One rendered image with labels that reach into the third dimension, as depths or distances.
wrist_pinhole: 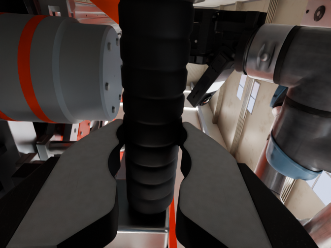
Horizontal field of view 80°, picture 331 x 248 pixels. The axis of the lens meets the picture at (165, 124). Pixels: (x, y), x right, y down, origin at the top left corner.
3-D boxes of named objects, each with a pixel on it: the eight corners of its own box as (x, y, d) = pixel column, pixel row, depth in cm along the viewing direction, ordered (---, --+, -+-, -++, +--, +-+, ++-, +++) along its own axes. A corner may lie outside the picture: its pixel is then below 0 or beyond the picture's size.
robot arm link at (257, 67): (284, 78, 31) (265, 89, 26) (255, 72, 34) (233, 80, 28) (304, 25, 27) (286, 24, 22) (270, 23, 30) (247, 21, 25)
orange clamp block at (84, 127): (48, 135, 52) (63, 142, 61) (78, 137, 52) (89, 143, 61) (53, 110, 54) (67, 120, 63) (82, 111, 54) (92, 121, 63)
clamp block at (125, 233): (34, 228, 13) (51, 269, 16) (170, 231, 14) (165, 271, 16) (66, 174, 18) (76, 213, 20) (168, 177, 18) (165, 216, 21)
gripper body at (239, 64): (206, 10, 37) (274, 13, 29) (199, 58, 41) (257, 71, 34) (179, 7, 32) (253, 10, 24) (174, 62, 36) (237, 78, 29)
